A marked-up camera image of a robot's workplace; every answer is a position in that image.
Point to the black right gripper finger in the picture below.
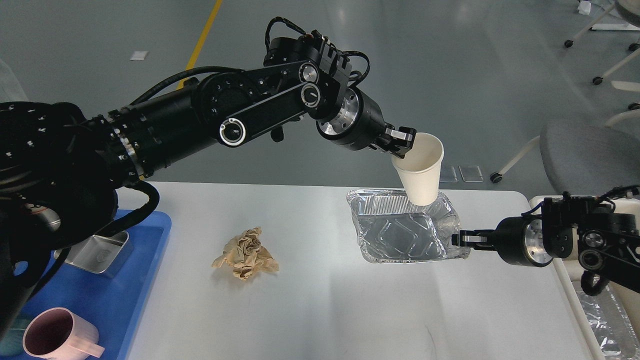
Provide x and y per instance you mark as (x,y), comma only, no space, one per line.
(480,246)
(478,235)

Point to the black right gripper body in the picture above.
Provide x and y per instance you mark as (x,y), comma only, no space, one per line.
(519,241)

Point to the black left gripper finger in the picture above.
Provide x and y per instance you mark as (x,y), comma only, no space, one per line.
(401,134)
(397,148)

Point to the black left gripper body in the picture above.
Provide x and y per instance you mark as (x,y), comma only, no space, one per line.
(358,125)

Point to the white paper cup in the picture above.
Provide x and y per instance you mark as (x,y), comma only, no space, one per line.
(420,169)

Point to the aluminium foil tray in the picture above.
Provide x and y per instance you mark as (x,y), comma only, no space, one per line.
(391,229)

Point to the brown paper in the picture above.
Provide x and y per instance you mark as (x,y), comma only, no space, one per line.
(246,255)

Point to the stainless steel rectangular tray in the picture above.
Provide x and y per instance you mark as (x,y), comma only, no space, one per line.
(101,255)

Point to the pink plastic mug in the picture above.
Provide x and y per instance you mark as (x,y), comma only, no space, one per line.
(59,334)

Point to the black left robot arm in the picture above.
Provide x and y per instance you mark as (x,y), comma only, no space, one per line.
(66,177)

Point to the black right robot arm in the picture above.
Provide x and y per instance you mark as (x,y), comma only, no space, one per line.
(606,242)

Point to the cream plastic bin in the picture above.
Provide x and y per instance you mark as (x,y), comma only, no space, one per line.
(569,271)

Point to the foil tray in bin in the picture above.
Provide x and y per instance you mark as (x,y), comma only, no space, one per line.
(610,323)

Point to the blue plastic tray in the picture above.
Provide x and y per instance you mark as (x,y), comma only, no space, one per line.
(114,305)

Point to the teal ceramic cup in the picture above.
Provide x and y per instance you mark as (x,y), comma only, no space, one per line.
(12,343)

